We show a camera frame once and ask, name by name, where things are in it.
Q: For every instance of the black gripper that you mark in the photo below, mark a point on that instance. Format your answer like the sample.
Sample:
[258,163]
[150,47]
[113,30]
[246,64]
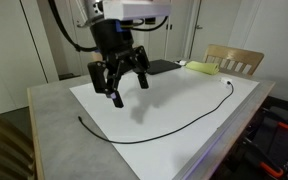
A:
[115,45]

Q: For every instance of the white charger block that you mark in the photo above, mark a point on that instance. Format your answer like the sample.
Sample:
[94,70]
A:
[226,80]

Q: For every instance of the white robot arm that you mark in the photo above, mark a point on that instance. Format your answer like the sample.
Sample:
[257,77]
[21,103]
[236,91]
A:
[93,10]

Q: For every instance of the black laptop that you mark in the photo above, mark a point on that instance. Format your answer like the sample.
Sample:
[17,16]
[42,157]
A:
[160,66]

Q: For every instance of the small white adapter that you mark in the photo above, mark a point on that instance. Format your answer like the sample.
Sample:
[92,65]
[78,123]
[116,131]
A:
[182,62]

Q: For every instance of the large white board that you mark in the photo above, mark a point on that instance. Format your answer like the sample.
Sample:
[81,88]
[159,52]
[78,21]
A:
[159,129]

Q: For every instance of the yellow-green folded cloth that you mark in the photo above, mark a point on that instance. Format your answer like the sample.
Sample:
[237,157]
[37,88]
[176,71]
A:
[208,68]

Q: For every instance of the wooden chair far right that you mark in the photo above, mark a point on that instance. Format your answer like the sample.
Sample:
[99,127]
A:
[234,59]

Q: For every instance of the wooden chair near corner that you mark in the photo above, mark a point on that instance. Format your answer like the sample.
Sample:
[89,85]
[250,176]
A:
[17,154]

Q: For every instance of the orange black clamp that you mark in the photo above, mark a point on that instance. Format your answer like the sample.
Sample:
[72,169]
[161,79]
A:
[266,163]

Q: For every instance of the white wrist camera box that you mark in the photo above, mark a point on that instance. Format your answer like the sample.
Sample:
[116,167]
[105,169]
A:
[135,9]

